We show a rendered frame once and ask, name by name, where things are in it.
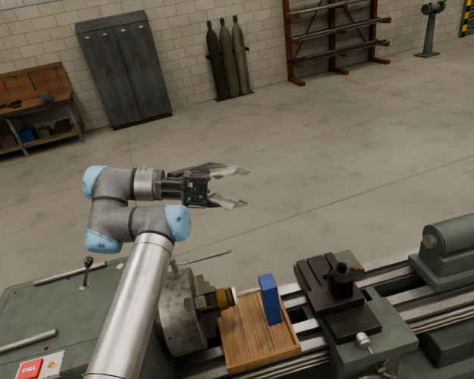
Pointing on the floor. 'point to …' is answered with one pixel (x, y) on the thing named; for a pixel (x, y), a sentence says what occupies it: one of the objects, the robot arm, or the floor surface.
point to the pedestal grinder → (430, 27)
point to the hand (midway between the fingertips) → (243, 186)
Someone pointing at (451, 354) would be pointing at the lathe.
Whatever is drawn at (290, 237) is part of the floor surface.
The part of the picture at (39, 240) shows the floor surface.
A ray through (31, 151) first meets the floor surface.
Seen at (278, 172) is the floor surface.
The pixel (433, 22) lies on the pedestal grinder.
